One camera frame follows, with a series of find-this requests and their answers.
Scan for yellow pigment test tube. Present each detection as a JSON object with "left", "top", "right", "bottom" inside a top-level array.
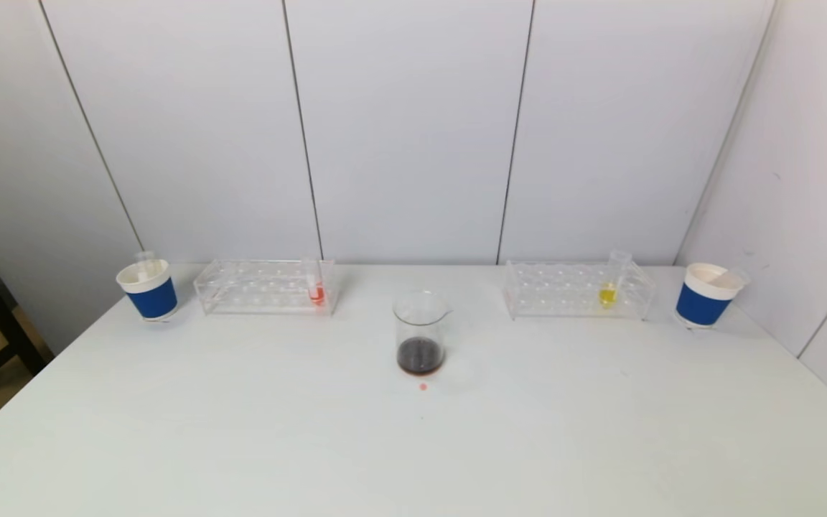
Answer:
[{"left": 598, "top": 249, "right": 634, "bottom": 309}]

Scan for clear acrylic test tube rack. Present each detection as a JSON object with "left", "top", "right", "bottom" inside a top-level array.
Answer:
[
  {"left": 504, "top": 258, "right": 657, "bottom": 321},
  {"left": 192, "top": 258, "right": 337, "bottom": 317}
]

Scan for blue and white paper cup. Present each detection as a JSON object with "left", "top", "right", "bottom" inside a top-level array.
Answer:
[
  {"left": 675, "top": 262, "right": 745, "bottom": 330},
  {"left": 116, "top": 258, "right": 178, "bottom": 322}
]

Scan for clear glass beaker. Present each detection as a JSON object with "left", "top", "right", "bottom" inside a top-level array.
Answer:
[{"left": 393, "top": 290, "right": 454, "bottom": 378}]

